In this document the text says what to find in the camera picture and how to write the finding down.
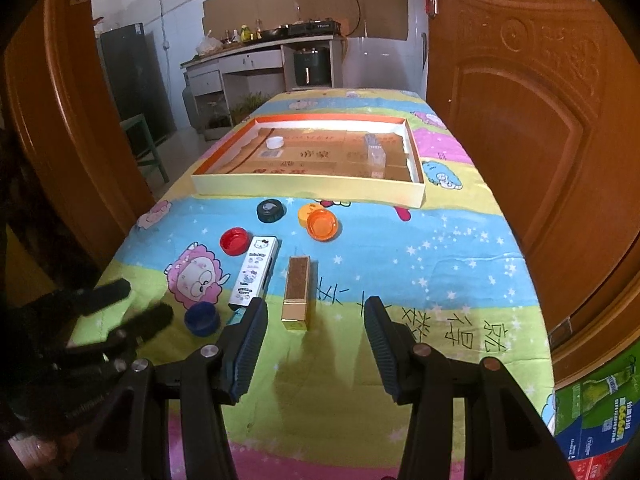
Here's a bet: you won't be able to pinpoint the plain wooden door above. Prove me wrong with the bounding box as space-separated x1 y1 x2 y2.
0 0 156 271

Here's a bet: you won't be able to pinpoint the gold lighter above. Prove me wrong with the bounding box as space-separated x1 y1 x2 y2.
280 256 312 332

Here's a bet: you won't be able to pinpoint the black induction cooker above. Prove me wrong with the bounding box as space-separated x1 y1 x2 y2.
287 19 342 38

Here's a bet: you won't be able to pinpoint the blue bottle cap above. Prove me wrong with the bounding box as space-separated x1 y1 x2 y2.
184 301 221 336

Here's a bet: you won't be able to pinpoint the green stool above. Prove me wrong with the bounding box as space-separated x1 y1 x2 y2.
120 114 170 183

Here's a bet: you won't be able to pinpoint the red bottle cap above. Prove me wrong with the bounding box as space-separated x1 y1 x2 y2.
220 228 250 256

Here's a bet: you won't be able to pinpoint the green printed carton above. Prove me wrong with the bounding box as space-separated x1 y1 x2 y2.
552 355 640 480

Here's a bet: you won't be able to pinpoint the orange bottle cap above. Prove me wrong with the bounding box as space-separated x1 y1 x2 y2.
306 209 339 242

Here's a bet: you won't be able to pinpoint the white cartoon printed box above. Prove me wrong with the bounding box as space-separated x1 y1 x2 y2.
228 236 281 310

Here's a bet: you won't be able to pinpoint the cardboard wall covering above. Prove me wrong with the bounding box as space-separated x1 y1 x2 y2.
202 0 408 41

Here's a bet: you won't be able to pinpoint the dark grey refrigerator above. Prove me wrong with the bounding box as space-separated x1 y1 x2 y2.
100 22 175 143

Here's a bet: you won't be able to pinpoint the grey desk with items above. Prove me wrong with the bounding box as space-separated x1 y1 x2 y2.
181 35 346 133

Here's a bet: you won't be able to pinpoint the shallow cardboard box tray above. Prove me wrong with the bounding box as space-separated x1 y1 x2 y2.
191 116 427 209

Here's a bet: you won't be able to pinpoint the person's left hand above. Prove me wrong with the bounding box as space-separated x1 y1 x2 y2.
7 437 58 468

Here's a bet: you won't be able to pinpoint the black bottle cap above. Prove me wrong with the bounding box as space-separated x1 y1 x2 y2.
256 199 286 223

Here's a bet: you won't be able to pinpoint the carved wooden door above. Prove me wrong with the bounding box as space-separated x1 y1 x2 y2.
425 0 640 391

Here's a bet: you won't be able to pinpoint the green leafy plants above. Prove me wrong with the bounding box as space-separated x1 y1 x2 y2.
230 91 273 116

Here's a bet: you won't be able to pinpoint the dark air fryer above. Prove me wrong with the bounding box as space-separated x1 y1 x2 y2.
293 48 332 87

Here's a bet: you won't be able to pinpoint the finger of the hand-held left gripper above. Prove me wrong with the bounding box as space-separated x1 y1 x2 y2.
67 302 174 356
55 279 132 317

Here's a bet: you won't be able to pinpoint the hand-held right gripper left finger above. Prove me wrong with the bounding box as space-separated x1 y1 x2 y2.
75 297 269 480

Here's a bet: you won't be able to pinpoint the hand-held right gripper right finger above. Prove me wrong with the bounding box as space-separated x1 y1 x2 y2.
363 296 576 480

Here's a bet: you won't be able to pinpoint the white plastic bag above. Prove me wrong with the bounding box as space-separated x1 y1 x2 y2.
196 30 224 56

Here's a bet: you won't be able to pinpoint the grey gas cylinder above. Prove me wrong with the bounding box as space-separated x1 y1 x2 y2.
182 85 201 128

